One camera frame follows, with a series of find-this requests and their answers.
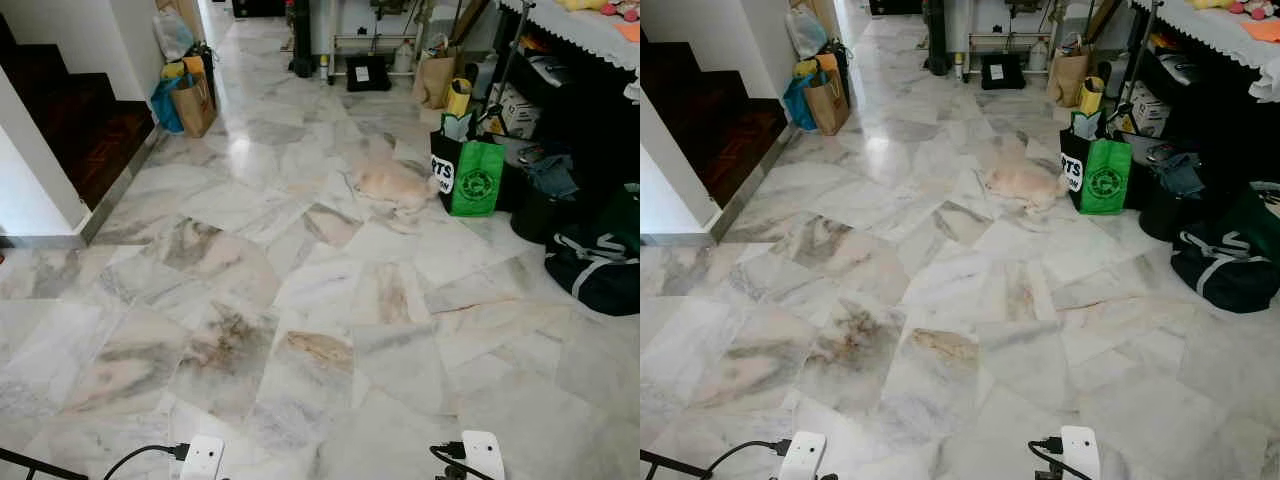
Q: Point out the blue bag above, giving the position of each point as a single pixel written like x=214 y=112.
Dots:
x=798 y=100
x=165 y=105

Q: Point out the black bag white label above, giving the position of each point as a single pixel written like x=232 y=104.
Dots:
x=367 y=73
x=1002 y=72

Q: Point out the yellow roll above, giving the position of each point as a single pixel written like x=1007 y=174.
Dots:
x=1090 y=95
x=458 y=97

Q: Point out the orange cloth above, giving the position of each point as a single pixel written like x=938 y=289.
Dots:
x=1262 y=30
x=628 y=30

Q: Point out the dark green duffel bag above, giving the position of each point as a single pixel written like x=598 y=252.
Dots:
x=600 y=285
x=1225 y=270

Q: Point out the white plastic bottle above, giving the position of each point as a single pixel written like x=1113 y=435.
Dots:
x=403 y=58
x=1038 y=55

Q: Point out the black slim rod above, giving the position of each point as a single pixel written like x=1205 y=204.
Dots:
x=40 y=465
x=665 y=464

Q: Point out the blue jeans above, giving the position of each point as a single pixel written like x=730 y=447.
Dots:
x=1180 y=172
x=552 y=175

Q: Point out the table with white lace cloth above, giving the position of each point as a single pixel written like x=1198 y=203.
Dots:
x=1210 y=30
x=575 y=30

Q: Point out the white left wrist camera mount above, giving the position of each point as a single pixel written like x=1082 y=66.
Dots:
x=803 y=455
x=203 y=458

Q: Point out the yellow packet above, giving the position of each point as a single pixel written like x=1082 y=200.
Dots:
x=808 y=68
x=172 y=70

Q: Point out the dark wooden staircase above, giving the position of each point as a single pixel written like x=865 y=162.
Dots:
x=725 y=130
x=90 y=130

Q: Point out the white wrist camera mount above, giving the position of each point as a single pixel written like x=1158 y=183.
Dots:
x=203 y=458
x=1080 y=452
x=803 y=455
x=484 y=455

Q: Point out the black bag white print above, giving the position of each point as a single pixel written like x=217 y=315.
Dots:
x=1072 y=170
x=443 y=170

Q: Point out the green shopping bag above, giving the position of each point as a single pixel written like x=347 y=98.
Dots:
x=1105 y=180
x=470 y=180

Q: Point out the white cardboard box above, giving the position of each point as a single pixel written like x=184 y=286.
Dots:
x=1150 y=110
x=517 y=112

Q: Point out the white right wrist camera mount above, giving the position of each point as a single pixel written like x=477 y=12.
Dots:
x=484 y=455
x=1080 y=452

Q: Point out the white plastic bag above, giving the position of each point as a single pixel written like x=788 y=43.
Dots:
x=172 y=35
x=805 y=32

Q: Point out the brown paper bag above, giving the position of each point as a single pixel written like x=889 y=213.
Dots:
x=195 y=105
x=1068 y=75
x=828 y=100
x=435 y=78

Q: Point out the black bucket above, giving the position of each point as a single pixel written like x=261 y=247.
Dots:
x=1170 y=215
x=540 y=215

